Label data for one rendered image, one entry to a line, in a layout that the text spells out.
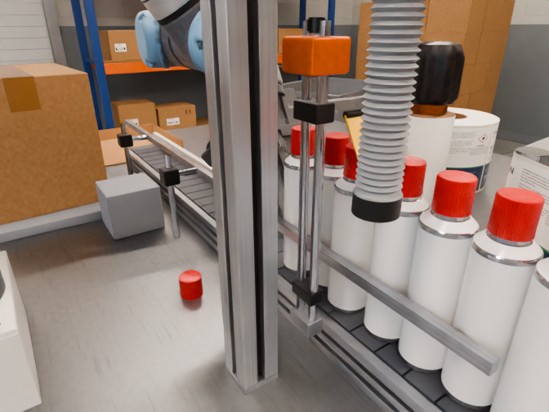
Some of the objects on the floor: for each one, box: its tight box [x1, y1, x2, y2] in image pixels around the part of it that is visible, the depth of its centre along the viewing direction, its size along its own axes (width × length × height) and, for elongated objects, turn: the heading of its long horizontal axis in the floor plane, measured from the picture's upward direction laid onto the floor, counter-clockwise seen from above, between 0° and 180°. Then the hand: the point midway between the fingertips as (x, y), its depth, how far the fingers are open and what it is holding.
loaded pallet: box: [355, 0, 516, 114], centre depth 400 cm, size 120×83×139 cm
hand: (285, 222), depth 60 cm, fingers closed, pressing on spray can
